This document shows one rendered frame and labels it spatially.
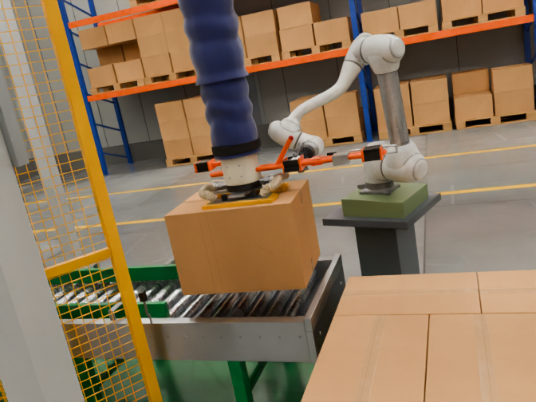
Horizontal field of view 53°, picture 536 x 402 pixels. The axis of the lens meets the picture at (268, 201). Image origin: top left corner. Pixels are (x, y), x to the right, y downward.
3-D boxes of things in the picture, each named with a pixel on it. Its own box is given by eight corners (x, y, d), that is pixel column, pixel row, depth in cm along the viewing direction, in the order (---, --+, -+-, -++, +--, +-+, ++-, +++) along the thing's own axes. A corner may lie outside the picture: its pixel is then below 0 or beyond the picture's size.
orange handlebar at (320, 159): (187, 183, 252) (186, 175, 251) (212, 167, 279) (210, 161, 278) (387, 157, 221) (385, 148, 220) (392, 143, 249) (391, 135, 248)
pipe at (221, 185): (202, 202, 242) (199, 189, 240) (222, 187, 265) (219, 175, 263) (272, 193, 231) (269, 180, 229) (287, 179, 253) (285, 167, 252)
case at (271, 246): (183, 295, 253) (163, 215, 243) (212, 262, 290) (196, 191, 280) (305, 289, 235) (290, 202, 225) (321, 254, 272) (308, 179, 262)
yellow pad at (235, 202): (202, 210, 241) (199, 199, 240) (210, 204, 250) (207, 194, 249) (273, 202, 230) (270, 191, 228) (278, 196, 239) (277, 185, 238)
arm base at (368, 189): (364, 185, 315) (364, 175, 313) (401, 186, 302) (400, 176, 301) (352, 194, 300) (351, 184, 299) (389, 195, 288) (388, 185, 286)
